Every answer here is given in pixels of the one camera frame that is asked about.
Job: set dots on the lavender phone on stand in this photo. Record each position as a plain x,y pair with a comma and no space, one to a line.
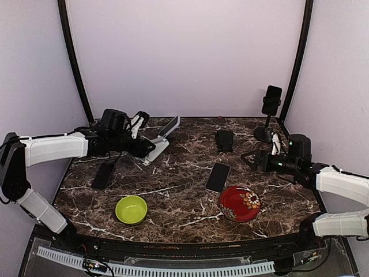
170,127

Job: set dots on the lime green bowl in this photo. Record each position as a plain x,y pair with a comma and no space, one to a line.
131,209

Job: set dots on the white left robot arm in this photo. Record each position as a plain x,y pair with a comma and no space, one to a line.
19,153

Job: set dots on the red floral plate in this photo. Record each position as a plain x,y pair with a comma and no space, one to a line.
239,204

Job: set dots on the black folding phone stand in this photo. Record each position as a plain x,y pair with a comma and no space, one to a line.
224,140

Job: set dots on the black pole phone stand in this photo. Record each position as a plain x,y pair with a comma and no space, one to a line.
264,133

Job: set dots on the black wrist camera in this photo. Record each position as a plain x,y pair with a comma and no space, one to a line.
299,146
112,121

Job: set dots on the black frame post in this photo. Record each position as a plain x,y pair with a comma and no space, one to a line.
66,29
307,15

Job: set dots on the phone in clear case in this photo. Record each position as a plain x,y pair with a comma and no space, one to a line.
218,177

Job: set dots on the black right frame post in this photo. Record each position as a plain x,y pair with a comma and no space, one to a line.
307,15

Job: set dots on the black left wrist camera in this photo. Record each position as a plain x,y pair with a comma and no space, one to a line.
112,121

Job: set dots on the white folding phone stand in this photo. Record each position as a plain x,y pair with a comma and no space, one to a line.
161,144

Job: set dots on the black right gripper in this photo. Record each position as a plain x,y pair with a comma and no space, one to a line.
266,165

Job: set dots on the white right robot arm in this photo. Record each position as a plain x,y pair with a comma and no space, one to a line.
324,178

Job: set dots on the black front rail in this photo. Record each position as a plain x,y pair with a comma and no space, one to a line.
109,246

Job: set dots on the black left frame post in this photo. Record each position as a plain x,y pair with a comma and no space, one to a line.
66,29

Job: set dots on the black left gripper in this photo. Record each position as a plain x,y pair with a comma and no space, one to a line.
139,149

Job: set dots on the white slotted cable duct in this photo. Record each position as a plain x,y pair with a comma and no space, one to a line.
96,268

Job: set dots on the black phone on pole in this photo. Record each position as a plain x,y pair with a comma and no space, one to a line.
272,100

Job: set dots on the purple phone dark screen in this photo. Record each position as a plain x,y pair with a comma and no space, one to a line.
103,176

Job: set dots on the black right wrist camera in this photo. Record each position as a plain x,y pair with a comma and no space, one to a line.
299,146

